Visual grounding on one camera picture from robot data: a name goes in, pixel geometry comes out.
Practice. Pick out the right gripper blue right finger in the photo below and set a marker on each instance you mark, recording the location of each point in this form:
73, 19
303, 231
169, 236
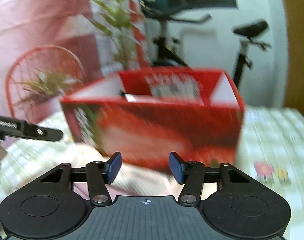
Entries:
191, 175

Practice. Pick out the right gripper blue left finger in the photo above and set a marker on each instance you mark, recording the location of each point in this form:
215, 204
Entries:
100, 173

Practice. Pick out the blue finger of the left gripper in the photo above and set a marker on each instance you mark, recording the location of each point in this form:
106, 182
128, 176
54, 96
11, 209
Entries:
36, 132

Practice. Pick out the pink waffle towel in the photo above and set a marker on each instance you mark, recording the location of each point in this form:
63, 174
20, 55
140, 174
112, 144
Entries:
131, 180

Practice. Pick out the red strawberry cardboard box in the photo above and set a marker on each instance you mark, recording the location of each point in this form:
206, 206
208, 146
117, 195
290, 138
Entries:
148, 113

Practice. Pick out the printed red backdrop cloth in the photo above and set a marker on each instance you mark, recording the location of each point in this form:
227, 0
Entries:
49, 48

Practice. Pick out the black exercise bike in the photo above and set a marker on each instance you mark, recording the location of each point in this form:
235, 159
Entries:
235, 38

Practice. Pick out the wooden door panel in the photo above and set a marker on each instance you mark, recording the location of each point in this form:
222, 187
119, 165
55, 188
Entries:
294, 96

